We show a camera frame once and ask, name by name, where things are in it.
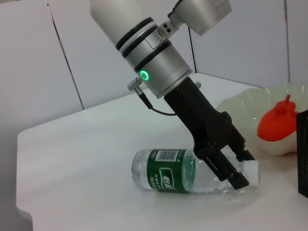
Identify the pale green glass fruit plate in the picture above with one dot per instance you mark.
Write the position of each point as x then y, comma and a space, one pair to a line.
240, 113

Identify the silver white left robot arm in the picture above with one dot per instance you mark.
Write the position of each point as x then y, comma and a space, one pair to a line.
144, 43

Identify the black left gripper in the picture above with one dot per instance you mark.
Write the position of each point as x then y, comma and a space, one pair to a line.
199, 120

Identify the black mesh pen holder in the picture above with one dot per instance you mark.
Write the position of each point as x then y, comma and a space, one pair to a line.
302, 156

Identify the clear green-label water bottle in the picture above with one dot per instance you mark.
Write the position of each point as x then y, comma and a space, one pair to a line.
166, 173

